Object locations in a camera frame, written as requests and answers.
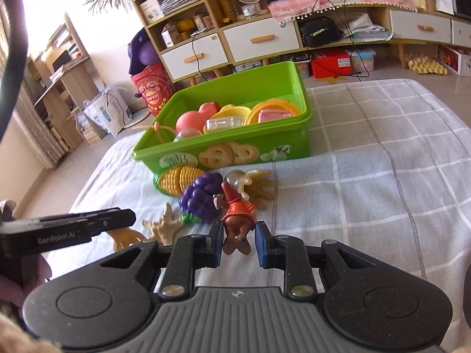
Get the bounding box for cream toy starfish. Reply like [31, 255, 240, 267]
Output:
[141, 202, 185, 246]

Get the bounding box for grey checkered blanket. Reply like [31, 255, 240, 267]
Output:
[67, 78, 471, 353]

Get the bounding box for yellow can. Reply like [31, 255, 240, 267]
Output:
[220, 0, 237, 23]

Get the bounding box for person's left hand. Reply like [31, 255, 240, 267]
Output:
[0, 254, 51, 315]

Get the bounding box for clear plastic storage box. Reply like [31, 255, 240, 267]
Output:
[347, 47, 377, 73]

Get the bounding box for wooden bookshelf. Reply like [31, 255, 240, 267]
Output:
[27, 12, 101, 152]

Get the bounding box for clear round capsule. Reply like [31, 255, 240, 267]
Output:
[224, 170, 246, 192]

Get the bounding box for black strap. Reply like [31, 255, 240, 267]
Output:
[0, 0, 31, 135]

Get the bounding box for clear box with blue lid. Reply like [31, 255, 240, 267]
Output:
[235, 59, 264, 74]

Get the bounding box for pink lace cloth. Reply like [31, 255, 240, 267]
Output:
[267, 0, 419, 27]

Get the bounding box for pink card box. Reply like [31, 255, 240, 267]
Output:
[257, 109, 292, 123]

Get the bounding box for wooden shelf cabinet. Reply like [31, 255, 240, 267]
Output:
[131, 0, 237, 86]

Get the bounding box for white carton on shelf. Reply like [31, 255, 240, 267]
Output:
[139, 0, 165, 23]

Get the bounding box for yellow toy pot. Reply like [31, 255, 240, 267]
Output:
[214, 104, 253, 123]

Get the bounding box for orange plastic toy bowl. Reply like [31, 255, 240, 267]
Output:
[244, 98, 301, 126]

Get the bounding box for red printed bucket bag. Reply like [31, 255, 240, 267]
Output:
[131, 62, 175, 117]

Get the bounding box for purple toy grapes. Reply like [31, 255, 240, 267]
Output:
[178, 171, 226, 226]

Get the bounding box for red cardboard box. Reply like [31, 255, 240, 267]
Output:
[311, 49, 351, 79]

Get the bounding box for clear plastic case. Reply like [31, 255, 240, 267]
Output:
[202, 115, 246, 134]

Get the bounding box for folded light cloths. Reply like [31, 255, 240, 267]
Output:
[344, 12, 393, 42]

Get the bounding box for white shopping bag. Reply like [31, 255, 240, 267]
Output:
[83, 83, 133, 137]

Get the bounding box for low wooden sideboard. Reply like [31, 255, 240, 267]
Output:
[217, 0, 471, 71]

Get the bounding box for yellow egg tray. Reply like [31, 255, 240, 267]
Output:
[408, 55, 448, 76]

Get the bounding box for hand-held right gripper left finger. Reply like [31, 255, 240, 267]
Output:
[99, 221, 225, 299]

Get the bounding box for green plastic storage box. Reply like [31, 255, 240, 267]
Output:
[132, 61, 313, 171]

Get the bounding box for pink flamingo toy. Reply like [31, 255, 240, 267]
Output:
[152, 102, 222, 135]

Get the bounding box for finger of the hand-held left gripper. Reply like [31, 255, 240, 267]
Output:
[39, 208, 136, 237]

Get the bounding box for pink egg capsule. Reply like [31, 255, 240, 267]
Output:
[173, 126, 204, 144]

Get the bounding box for black power cable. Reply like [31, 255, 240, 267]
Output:
[312, 0, 370, 79]
[190, 30, 208, 82]

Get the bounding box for black bag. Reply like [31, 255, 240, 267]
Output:
[297, 16, 341, 49]

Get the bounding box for tan plastic claw toy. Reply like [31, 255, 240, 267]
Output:
[106, 227, 148, 253]
[241, 169, 275, 211]

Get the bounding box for tan fuzzy sleeve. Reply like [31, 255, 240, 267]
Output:
[0, 311, 61, 353]

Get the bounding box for yellow toy corn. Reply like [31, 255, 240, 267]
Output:
[153, 165, 205, 197]

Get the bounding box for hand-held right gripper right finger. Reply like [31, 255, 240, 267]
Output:
[255, 221, 369, 299]

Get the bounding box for red gnome figurine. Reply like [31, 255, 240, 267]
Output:
[213, 182, 257, 257]

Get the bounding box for purple plush toy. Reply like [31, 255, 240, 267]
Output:
[127, 27, 163, 76]

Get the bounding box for white printed carton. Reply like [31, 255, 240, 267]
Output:
[437, 44, 471, 76]

